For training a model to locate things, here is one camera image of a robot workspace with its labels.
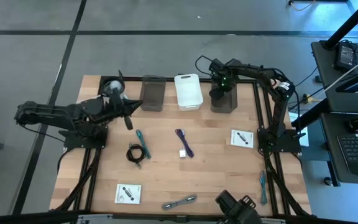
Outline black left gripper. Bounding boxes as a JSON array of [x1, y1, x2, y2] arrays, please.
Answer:
[[103, 90, 144, 131]]

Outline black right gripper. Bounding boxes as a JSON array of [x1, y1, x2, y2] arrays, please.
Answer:
[[209, 67, 239, 101]]

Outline teal braided cable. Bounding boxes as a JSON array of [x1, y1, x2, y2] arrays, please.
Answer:
[[135, 129, 152, 160], [259, 170, 269, 206]]

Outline white card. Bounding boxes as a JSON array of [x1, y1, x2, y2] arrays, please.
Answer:
[[230, 129, 255, 149]]

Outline purple braided cable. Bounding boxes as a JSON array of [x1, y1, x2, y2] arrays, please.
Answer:
[[175, 128, 195, 159]]

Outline white product box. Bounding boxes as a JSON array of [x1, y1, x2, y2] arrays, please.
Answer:
[[114, 184, 142, 205]]

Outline black white braided cable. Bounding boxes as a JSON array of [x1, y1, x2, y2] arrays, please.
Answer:
[[162, 194, 198, 211]]

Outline dark grey translucent bin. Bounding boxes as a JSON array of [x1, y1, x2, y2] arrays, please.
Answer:
[[209, 82, 239, 114], [139, 74, 167, 112]]

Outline white plastic bin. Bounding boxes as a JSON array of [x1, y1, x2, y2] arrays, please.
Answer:
[[173, 73, 204, 111]]

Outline yellow power plug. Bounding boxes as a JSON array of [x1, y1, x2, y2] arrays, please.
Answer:
[[301, 93, 323, 105]]

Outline black diagonal desk bar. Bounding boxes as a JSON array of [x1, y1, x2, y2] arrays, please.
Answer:
[[290, 98, 334, 131]]

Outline black side desk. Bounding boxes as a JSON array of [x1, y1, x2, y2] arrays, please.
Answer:
[[310, 40, 358, 114]]

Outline black keyboard desk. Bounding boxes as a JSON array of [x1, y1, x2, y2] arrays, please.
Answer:
[[320, 110, 358, 187]]

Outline black power adapter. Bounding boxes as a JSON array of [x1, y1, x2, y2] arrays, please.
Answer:
[[334, 42, 358, 72]]

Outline black stand pole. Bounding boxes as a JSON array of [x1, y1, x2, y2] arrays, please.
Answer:
[[321, 0, 358, 50]]

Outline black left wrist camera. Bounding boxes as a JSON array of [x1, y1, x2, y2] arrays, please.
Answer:
[[110, 88, 126, 102]]

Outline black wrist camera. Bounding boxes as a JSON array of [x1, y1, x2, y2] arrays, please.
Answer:
[[110, 88, 126, 102], [209, 58, 226, 75]]

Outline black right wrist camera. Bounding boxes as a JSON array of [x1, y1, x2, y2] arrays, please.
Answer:
[[209, 58, 226, 75]]

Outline black aluminium table frame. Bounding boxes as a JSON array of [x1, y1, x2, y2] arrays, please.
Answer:
[[50, 74, 315, 224]]

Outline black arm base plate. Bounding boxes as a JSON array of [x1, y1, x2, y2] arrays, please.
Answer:
[[58, 126, 109, 150], [257, 127, 306, 154]]

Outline black table-level camera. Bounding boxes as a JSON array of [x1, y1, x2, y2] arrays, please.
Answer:
[[214, 189, 264, 224]]

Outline orange floor cable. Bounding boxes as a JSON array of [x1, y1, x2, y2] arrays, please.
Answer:
[[287, 0, 318, 12]]

